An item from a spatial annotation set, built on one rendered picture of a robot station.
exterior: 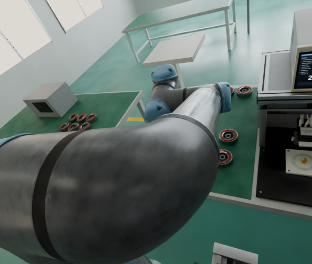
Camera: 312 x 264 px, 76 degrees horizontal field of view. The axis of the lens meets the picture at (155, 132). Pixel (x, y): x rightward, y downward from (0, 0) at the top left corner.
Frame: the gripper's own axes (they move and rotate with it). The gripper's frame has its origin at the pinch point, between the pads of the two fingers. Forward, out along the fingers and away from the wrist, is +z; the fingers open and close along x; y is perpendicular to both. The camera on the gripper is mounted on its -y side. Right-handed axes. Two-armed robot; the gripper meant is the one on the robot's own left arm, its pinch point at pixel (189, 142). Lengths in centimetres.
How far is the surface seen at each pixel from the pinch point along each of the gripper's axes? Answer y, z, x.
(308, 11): -72, -16, 44
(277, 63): -62, 4, 33
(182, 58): -66, -5, -20
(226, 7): -316, 42, -30
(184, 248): 13, 115, -25
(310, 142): -28, 27, 47
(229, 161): -19.4, 36.8, 10.8
